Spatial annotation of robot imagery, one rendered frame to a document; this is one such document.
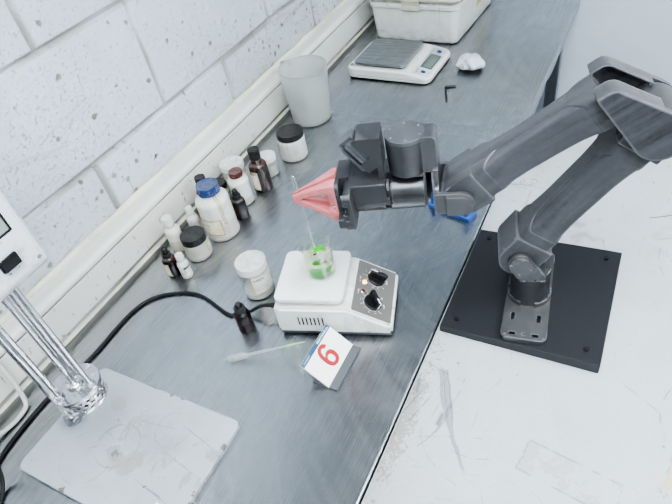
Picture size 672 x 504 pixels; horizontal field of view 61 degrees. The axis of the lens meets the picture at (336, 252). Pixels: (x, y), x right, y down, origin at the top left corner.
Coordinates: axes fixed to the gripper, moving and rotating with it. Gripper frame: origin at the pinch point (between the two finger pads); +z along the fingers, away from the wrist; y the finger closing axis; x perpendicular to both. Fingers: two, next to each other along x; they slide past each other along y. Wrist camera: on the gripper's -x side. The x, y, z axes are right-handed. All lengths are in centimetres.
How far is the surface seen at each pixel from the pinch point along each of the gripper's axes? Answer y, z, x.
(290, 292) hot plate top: 5.3, 4.3, 15.9
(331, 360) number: 13.9, -2.4, 23.3
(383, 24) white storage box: -113, -4, 20
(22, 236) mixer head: 29.4, 19.1, -20.3
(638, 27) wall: -125, -84, 38
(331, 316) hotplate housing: 7.8, -2.4, 19.5
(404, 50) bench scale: -93, -11, 21
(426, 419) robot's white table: 23.2, -17.7, 25.6
